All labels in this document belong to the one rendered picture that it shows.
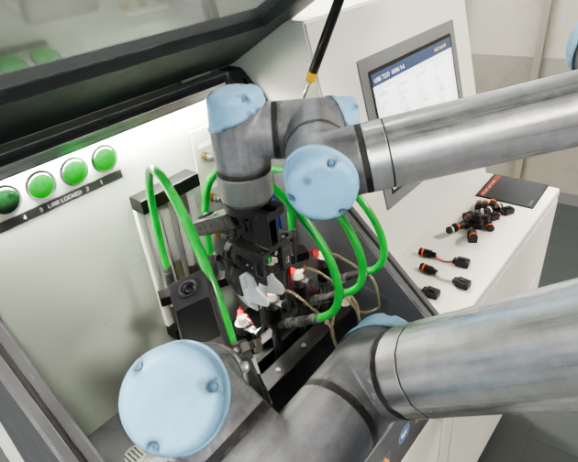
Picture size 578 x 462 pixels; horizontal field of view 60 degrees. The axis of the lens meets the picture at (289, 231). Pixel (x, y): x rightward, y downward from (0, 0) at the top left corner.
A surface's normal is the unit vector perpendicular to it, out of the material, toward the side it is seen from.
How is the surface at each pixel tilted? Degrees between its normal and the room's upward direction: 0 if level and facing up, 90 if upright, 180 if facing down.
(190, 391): 45
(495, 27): 90
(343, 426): 36
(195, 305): 22
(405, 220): 76
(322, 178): 90
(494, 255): 0
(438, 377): 71
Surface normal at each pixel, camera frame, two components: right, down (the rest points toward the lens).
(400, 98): 0.72, 0.07
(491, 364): -0.79, 0.08
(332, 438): 0.40, -0.52
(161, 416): -0.04, -0.22
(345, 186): -0.02, 0.54
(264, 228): -0.63, 0.45
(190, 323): -0.25, -0.59
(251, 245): -0.08, -0.84
